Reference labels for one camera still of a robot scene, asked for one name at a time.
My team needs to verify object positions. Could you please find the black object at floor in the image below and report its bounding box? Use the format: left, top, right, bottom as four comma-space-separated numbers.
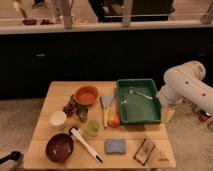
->
0, 151, 21, 164

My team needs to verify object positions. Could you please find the dark grape bunch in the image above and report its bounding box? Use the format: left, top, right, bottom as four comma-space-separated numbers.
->
63, 102, 75, 117

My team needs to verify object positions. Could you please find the grey metal cup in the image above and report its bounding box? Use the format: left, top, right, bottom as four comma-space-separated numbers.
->
76, 107, 88, 122

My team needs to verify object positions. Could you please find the metal spoon in tray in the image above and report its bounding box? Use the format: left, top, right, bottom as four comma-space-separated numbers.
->
129, 88, 153, 100

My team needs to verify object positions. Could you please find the orange fruit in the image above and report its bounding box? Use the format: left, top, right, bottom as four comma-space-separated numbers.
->
109, 115, 120, 128

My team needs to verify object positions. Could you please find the yellow handled spatula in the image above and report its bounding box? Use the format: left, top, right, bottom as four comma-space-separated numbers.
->
100, 94, 114, 127

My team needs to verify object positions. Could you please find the orange red bowl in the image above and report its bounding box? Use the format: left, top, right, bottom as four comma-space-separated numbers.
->
74, 86, 98, 106

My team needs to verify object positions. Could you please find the blue sponge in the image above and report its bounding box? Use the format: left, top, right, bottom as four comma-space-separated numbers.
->
105, 139, 126, 154

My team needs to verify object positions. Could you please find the white cup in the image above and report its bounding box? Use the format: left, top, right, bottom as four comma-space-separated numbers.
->
49, 111, 67, 129

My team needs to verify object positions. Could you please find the green plastic tray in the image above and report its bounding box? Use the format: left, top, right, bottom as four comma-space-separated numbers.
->
117, 79, 161, 125

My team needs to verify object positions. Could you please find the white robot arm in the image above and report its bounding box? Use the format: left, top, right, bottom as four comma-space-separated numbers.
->
156, 61, 213, 123

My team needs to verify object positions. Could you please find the green plastic cup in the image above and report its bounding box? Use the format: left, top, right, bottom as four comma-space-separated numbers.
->
86, 120, 100, 136

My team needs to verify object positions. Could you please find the dark maroon bowl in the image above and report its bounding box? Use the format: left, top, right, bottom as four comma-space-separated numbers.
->
45, 133, 73, 163

